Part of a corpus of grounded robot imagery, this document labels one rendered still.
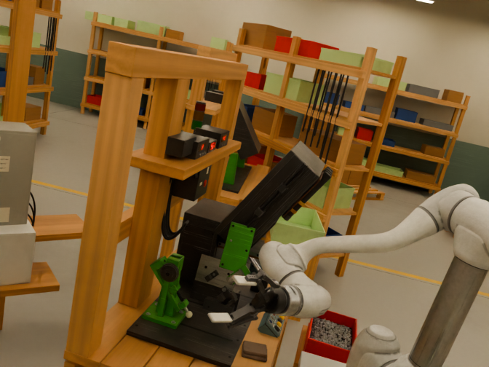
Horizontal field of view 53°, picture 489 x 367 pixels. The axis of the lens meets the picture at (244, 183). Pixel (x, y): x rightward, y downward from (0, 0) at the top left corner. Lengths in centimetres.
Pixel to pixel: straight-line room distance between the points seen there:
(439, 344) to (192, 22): 1023
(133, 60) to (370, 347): 122
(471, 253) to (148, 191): 117
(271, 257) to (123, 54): 77
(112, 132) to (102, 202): 23
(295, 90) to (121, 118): 388
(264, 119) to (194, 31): 588
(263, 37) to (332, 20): 526
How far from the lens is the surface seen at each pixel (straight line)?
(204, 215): 228
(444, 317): 164
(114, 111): 154
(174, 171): 181
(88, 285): 174
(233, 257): 219
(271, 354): 203
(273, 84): 560
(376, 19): 1118
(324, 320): 243
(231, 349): 199
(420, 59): 1130
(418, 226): 162
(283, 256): 157
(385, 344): 182
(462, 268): 159
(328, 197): 475
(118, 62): 153
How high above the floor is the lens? 198
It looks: 14 degrees down
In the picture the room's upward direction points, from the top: 13 degrees clockwise
